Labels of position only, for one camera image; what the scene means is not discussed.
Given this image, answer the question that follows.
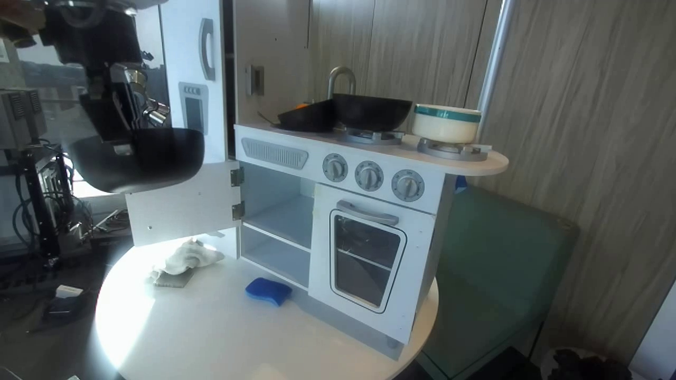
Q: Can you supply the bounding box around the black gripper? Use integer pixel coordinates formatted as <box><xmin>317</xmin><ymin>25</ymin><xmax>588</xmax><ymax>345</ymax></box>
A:
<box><xmin>43</xmin><ymin>6</ymin><xmax>154</xmax><ymax>143</ymax></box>

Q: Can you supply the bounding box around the black bowl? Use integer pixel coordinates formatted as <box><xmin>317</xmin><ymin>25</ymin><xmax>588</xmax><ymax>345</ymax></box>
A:
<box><xmin>65</xmin><ymin>125</ymin><xmax>208</xmax><ymax>196</ymax></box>

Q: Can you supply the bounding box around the small white cabinet door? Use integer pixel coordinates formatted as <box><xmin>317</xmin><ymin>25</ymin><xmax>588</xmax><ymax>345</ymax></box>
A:
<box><xmin>126</xmin><ymin>158</ymin><xmax>247</xmax><ymax>248</ymax></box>

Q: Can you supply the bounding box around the white oven door with window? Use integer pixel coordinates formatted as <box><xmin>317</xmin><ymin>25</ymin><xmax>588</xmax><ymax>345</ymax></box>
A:
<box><xmin>307</xmin><ymin>184</ymin><xmax>440</xmax><ymax>347</ymax></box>

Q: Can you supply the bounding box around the gray equipment box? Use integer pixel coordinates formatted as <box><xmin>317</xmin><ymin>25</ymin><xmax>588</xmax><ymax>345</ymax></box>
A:
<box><xmin>0</xmin><ymin>86</ymin><xmax>49</xmax><ymax>150</ymax></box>

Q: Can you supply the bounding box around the black equipment rack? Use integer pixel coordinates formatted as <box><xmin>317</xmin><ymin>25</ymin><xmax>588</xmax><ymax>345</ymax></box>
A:
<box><xmin>0</xmin><ymin>140</ymin><xmax>82</xmax><ymax>261</ymax></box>

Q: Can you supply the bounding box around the white crumpled cloth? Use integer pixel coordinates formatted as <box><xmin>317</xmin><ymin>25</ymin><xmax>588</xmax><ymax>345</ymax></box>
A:
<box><xmin>148</xmin><ymin>238</ymin><xmax>227</xmax><ymax>290</ymax></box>

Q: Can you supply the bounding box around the white paper scrap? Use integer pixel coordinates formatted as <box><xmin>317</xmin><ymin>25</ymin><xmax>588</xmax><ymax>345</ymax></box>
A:
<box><xmin>54</xmin><ymin>283</ymin><xmax>85</xmax><ymax>299</ymax></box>

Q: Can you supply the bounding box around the white toy kitchen body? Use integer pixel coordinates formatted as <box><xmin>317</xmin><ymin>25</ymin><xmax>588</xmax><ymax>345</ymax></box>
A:
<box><xmin>156</xmin><ymin>0</ymin><xmax>512</xmax><ymax>362</ymax></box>

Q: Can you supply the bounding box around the metal toy faucet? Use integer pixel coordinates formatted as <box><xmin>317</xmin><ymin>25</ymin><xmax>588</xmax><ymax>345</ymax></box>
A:
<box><xmin>325</xmin><ymin>63</ymin><xmax>359</xmax><ymax>102</ymax></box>

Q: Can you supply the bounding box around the gray stove knob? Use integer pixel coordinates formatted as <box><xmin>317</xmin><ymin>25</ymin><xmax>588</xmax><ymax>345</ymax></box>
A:
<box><xmin>322</xmin><ymin>153</ymin><xmax>352</xmax><ymax>184</ymax></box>
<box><xmin>355</xmin><ymin>158</ymin><xmax>387</xmax><ymax>192</ymax></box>
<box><xmin>391</xmin><ymin>166</ymin><xmax>428</xmax><ymax>204</ymax></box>

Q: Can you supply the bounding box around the blue sponge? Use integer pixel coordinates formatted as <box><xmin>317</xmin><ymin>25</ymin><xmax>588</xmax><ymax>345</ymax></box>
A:
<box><xmin>243</xmin><ymin>275</ymin><xmax>295</xmax><ymax>308</ymax></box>

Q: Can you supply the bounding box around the gray stove burner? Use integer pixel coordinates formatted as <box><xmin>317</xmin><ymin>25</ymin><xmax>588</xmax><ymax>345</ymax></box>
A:
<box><xmin>336</xmin><ymin>125</ymin><xmax>397</xmax><ymax>146</ymax></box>
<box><xmin>421</xmin><ymin>137</ymin><xmax>494</xmax><ymax>161</ymax></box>

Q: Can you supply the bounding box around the black frying pan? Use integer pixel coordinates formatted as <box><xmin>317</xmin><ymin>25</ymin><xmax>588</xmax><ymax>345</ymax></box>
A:
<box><xmin>278</xmin><ymin>91</ymin><xmax>416</xmax><ymax>136</ymax></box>

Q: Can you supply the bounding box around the white pot with teal stripe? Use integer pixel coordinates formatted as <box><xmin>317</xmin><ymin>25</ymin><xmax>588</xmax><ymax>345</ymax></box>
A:
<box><xmin>411</xmin><ymin>102</ymin><xmax>484</xmax><ymax>146</ymax></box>

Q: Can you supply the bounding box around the silver metal pole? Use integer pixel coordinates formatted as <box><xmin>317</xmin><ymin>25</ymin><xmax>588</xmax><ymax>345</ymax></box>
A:
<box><xmin>476</xmin><ymin>0</ymin><xmax>518</xmax><ymax>133</ymax></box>

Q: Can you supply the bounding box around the white panel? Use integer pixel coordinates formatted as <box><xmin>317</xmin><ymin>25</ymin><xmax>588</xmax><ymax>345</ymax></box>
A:
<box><xmin>627</xmin><ymin>278</ymin><xmax>676</xmax><ymax>380</ymax></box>

